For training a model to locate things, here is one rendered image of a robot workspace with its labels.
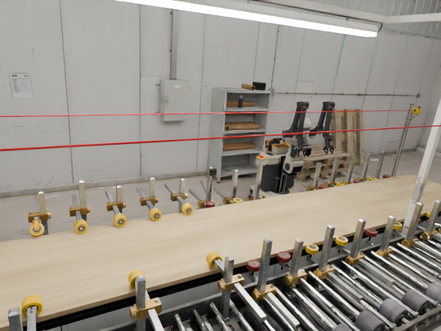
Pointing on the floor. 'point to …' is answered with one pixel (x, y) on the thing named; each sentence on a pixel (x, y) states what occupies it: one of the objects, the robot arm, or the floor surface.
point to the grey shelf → (223, 158)
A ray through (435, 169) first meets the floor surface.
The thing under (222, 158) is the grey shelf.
